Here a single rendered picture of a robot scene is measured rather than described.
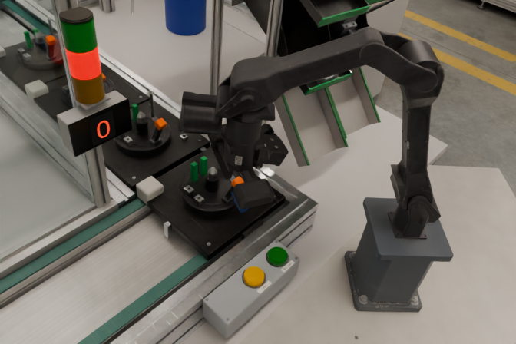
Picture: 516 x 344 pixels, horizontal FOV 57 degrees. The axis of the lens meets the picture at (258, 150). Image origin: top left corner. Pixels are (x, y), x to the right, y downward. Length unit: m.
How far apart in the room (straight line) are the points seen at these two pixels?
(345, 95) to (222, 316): 0.67
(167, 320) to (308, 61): 0.52
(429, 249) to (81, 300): 0.67
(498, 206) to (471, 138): 1.78
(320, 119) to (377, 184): 0.27
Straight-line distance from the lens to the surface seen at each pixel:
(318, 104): 1.22
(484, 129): 3.34
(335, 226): 1.22
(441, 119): 3.28
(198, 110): 0.75
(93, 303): 1.02
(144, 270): 1.04
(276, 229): 1.06
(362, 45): 0.69
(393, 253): 0.95
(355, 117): 1.31
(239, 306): 0.94
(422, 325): 1.13
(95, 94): 0.87
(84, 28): 0.80
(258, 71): 0.71
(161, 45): 1.84
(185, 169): 1.15
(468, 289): 1.23
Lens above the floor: 1.77
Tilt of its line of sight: 42 degrees down
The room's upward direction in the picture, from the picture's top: 7 degrees clockwise
